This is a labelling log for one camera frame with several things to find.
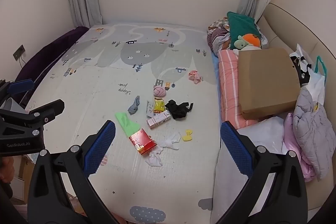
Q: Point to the white plastic bag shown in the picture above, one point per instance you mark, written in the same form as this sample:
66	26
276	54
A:
315	85

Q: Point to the grey sock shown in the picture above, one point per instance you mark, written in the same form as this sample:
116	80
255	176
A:
134	107

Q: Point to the purple velvet cushion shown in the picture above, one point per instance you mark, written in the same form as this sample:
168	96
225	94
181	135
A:
52	48

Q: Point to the yellow bow-shaped scrap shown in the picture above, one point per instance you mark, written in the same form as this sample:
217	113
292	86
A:
187	136

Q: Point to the white printed leaflet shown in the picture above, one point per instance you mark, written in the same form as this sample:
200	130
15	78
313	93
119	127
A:
149	108

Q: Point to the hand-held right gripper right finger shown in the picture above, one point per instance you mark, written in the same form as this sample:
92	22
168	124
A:
236	150

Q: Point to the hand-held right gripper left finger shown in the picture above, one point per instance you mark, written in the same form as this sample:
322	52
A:
101	150

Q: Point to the green knitted cloth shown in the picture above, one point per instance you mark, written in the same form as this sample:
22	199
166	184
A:
241	24

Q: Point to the pink floral cloth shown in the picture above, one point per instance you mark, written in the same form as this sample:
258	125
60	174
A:
194	76

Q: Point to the pink garment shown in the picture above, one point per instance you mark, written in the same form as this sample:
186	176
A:
294	145

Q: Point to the red gold box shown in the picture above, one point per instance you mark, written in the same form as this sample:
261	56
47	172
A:
141	144

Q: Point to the grey puffer jacket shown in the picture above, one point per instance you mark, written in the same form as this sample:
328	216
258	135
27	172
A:
312	129

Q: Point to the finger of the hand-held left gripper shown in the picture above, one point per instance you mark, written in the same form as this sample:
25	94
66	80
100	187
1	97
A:
44	109
21	86

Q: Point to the dark wall socket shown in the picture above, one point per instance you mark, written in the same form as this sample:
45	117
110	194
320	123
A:
19	52

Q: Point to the beige padded headboard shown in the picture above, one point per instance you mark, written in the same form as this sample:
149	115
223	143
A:
288	27

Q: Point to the green orange plush toy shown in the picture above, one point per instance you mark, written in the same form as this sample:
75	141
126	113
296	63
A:
248	40

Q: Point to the blue bed sheet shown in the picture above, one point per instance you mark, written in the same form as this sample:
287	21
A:
215	77

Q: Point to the grey round waste bin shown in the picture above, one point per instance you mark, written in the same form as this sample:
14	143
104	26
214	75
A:
14	106

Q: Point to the pink rolled cloth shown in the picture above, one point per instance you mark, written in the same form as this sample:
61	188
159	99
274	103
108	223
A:
159	91

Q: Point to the patterned blanket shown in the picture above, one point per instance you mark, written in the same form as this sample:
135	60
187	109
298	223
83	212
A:
218	37

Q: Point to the white tissue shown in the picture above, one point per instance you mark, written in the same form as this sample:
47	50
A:
154	159
170	141

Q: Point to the pink carton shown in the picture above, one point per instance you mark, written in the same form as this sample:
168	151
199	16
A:
157	121

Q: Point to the printed play mat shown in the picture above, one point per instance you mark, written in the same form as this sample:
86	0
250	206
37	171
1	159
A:
105	77

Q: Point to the brown cardboard box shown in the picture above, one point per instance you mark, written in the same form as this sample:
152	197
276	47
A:
267	82

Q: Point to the yellow snack packet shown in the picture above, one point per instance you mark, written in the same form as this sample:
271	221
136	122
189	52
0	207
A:
158	106

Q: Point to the person's left hand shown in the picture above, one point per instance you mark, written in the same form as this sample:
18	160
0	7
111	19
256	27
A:
5	174

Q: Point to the pink striped quilt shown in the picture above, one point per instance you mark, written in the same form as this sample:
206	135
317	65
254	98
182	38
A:
229	87

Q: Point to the black cloth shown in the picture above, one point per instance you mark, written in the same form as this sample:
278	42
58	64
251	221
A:
177	109

